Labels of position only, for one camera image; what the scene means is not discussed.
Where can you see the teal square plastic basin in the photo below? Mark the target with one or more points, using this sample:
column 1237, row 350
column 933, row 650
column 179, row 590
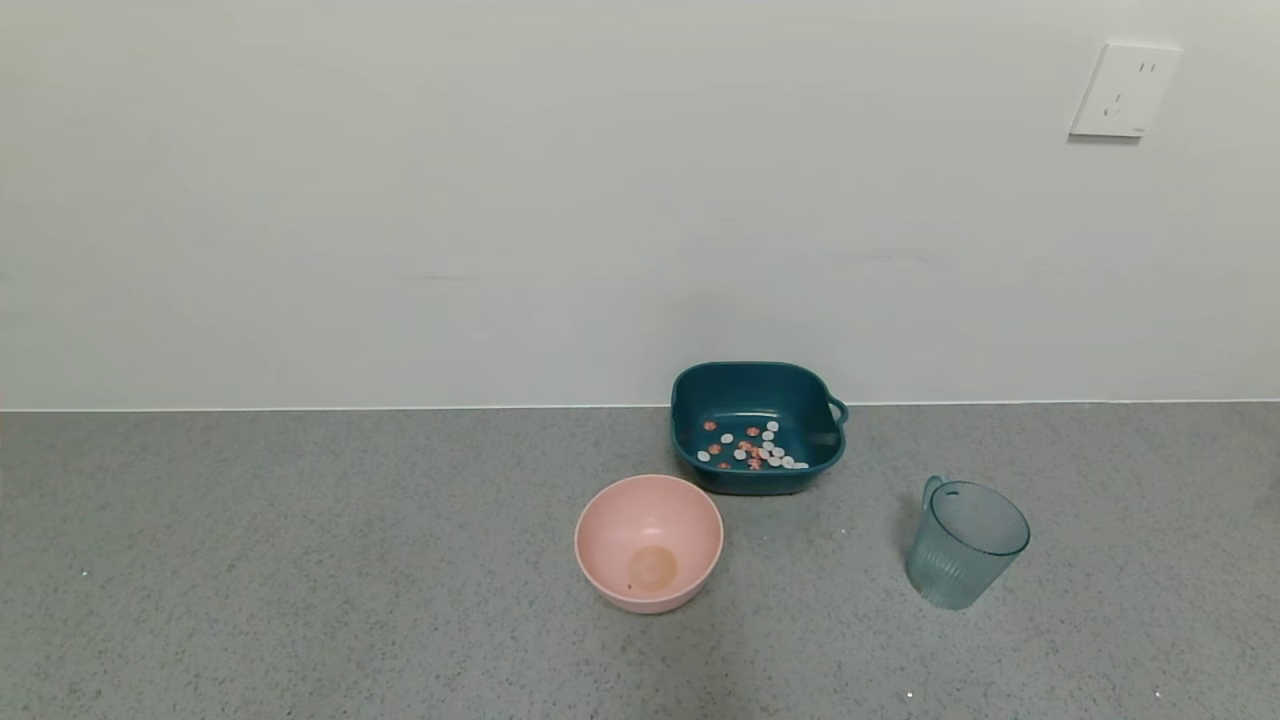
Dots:
column 757, row 395

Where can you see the transparent teal ribbed cup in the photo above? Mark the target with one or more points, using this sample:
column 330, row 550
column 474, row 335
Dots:
column 962, row 550

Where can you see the pink and white disc pile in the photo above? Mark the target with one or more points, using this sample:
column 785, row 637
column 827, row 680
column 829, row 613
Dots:
column 757, row 448

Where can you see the pink plastic bowl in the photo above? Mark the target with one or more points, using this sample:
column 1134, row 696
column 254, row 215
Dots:
column 648, row 545

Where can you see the white wall socket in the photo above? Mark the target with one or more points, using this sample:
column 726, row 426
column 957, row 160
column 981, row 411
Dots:
column 1125, row 90

